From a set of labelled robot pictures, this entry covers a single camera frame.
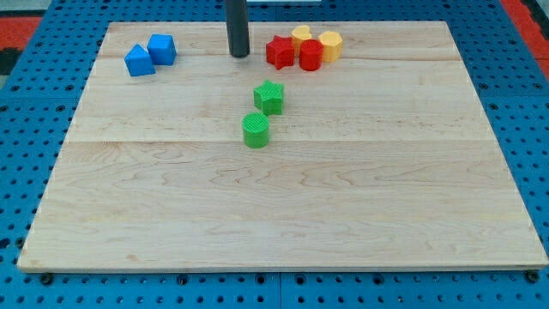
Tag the green star block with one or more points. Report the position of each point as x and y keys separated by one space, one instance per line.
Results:
x=269 y=98

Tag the red star block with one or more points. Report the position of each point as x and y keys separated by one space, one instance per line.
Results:
x=280 y=52

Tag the green cylinder block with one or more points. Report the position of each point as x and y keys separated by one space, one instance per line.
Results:
x=255 y=127

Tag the light wooden board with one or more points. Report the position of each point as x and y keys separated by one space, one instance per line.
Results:
x=383 y=160

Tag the red cylinder block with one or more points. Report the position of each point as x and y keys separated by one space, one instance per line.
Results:
x=311 y=55

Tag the yellow hexagon block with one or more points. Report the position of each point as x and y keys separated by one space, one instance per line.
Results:
x=332 y=45

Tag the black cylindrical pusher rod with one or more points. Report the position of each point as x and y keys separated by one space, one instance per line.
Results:
x=237 y=28

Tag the blue cube block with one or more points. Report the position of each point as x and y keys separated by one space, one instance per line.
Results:
x=161 y=48

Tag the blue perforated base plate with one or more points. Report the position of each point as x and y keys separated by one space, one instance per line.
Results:
x=43 y=89

